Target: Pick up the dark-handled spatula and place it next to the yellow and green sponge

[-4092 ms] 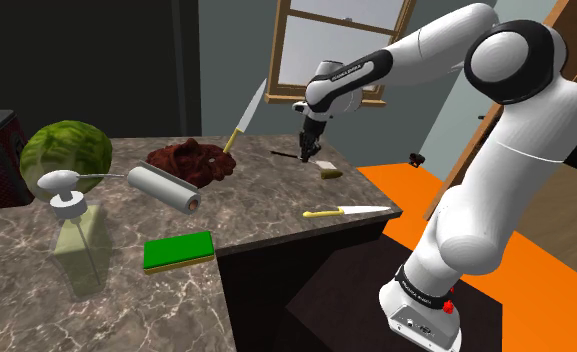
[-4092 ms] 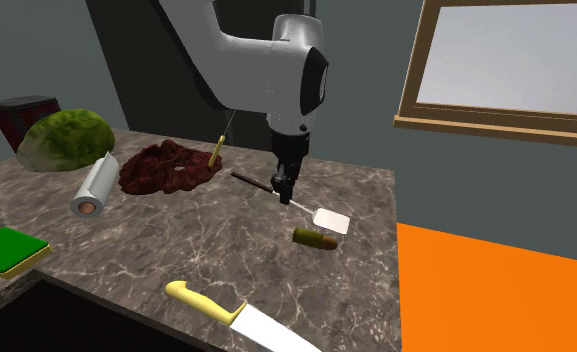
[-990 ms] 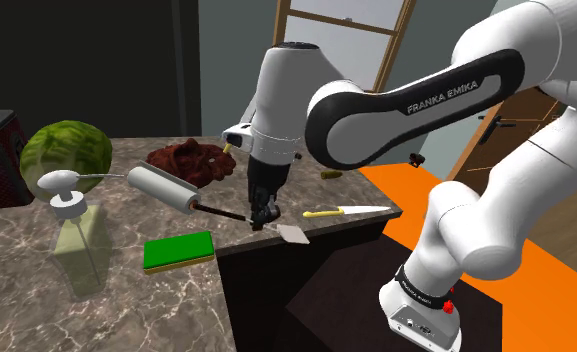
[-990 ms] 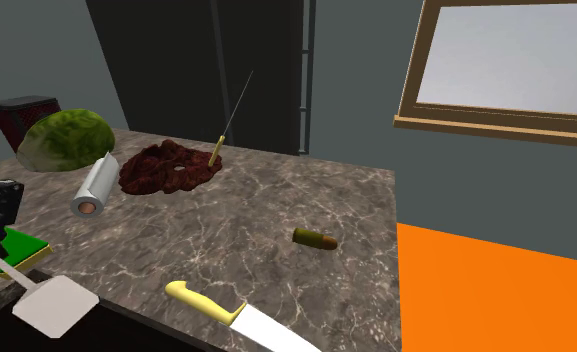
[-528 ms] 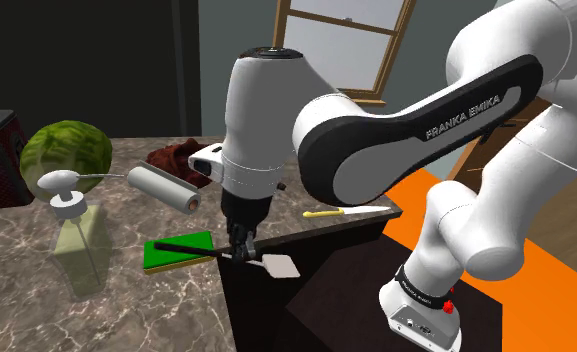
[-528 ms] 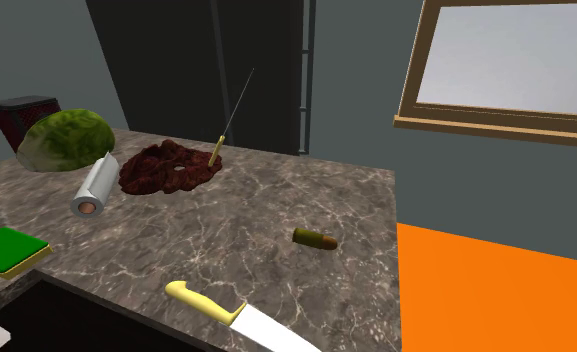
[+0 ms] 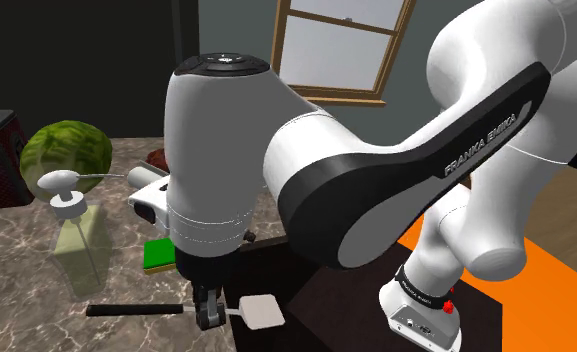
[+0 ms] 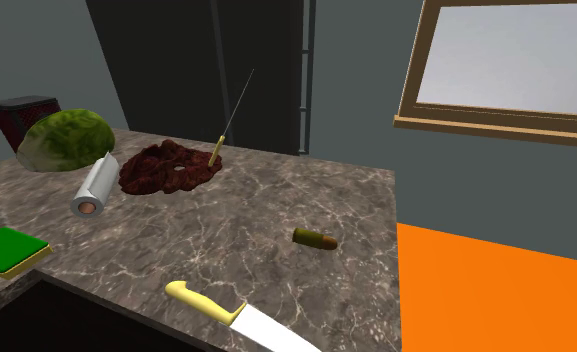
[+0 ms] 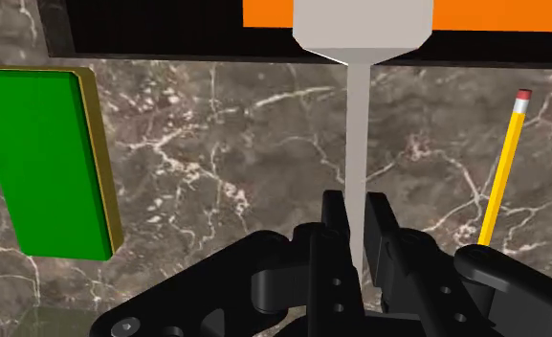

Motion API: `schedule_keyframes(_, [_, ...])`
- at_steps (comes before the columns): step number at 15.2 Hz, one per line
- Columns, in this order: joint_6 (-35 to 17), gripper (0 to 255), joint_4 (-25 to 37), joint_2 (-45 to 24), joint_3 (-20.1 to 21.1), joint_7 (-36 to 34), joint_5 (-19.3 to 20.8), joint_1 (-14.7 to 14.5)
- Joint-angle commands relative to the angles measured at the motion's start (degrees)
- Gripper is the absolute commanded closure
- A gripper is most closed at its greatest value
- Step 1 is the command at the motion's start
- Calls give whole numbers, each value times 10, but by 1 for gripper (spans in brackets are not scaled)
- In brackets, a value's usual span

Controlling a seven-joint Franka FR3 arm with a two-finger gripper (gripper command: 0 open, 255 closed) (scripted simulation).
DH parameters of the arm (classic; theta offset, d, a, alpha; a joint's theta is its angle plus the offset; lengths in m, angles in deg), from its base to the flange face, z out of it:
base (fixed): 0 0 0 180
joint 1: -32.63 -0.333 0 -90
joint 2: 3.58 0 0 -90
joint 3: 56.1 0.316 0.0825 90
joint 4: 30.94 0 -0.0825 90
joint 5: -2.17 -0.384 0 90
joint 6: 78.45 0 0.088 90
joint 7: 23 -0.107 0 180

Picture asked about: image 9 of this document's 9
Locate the yellow pencil with red eraser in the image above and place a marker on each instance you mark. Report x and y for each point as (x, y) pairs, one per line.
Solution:
(504, 168)

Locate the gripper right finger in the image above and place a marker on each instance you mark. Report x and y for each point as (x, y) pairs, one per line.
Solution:
(424, 280)

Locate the green book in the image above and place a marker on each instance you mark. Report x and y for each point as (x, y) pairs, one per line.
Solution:
(42, 163)

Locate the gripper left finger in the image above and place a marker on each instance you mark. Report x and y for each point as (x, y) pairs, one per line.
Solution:
(322, 280)

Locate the grey spatula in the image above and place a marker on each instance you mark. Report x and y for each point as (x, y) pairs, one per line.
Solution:
(358, 140)

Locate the orange flat block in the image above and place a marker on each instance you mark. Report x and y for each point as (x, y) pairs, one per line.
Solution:
(499, 14)

